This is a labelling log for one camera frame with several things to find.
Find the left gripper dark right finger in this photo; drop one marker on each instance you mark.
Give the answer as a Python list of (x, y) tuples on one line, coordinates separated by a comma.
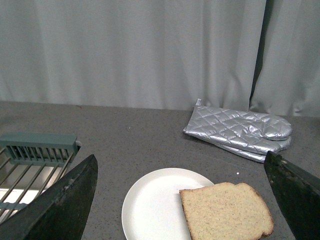
[(297, 193)]

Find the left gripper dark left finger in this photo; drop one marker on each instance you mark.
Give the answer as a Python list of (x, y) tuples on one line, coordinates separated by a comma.
[(61, 212)]

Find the slice of white bread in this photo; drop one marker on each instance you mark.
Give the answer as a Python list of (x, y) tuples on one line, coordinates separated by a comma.
[(226, 211)]

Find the lower silver quilted oven mitt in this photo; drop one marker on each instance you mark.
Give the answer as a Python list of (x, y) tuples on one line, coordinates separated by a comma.
[(255, 152)]

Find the silver quilted oven mitt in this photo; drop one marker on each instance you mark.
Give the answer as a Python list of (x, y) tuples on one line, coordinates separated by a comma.
[(255, 152), (236, 128)]

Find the green metal sink drying rack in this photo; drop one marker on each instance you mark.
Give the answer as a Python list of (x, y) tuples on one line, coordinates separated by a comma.
[(30, 163)]

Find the upper silver quilted oven mitt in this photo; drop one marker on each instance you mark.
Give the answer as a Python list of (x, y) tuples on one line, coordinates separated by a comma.
[(236, 128)]

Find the round white plate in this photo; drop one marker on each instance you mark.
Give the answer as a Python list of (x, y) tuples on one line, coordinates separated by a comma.
[(152, 208)]

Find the right grey curtain panel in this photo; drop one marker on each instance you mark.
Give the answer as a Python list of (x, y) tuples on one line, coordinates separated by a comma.
[(287, 74)]

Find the grey curtain panel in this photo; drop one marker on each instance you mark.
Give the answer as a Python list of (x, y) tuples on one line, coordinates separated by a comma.
[(287, 74), (161, 54)]

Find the left grey curtain panel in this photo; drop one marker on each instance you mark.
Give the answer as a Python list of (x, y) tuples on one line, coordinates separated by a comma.
[(161, 54)]

